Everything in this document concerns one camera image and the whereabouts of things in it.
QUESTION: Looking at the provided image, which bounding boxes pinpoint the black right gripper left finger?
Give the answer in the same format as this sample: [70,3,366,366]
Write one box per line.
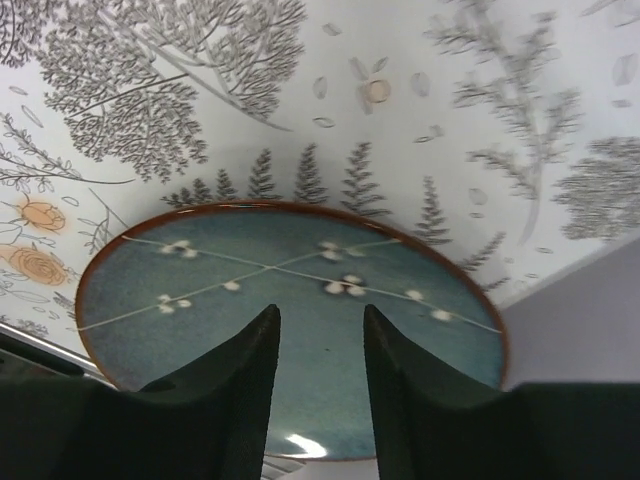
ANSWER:
[1,305,280,479]

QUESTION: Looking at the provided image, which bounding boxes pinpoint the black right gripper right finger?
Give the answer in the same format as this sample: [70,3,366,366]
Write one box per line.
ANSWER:
[363,305,639,479]

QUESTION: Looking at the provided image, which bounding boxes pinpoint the grey blue plate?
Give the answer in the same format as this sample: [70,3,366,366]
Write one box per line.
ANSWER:
[75,201,508,461]

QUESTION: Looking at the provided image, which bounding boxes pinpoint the floral tablecloth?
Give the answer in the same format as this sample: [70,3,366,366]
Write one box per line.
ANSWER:
[1,1,639,346]

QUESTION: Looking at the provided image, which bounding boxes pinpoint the aluminium rail frame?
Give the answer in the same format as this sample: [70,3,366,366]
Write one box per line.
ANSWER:
[1,324,106,381]

